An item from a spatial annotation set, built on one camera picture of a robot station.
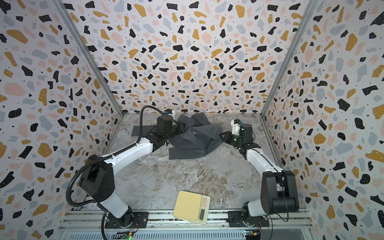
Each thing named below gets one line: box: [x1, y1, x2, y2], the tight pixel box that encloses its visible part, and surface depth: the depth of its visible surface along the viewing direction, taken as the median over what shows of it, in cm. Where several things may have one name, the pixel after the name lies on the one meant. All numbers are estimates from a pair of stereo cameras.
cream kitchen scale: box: [172, 190, 211, 225], surface depth 78 cm
